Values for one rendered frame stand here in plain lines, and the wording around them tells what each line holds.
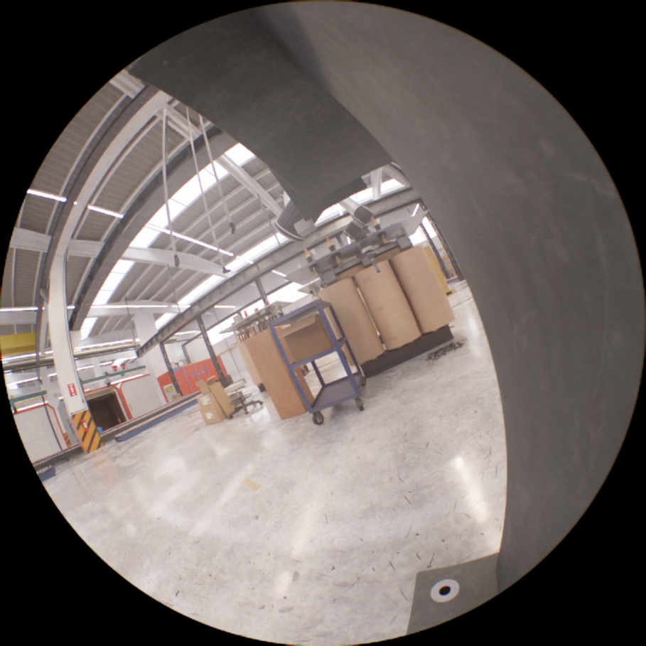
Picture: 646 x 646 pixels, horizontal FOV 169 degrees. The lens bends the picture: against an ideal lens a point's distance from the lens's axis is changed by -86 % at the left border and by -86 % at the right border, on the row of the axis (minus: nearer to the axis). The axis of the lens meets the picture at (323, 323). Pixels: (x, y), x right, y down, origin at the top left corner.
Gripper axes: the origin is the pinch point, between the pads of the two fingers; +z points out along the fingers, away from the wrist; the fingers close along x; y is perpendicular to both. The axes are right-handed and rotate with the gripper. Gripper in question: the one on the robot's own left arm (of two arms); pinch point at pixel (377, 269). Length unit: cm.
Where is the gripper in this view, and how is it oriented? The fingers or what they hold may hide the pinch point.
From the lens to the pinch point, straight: 181.0
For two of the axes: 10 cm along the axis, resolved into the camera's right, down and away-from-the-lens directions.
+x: 3.2, -1.2, 9.4
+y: 8.5, -4.0, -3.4
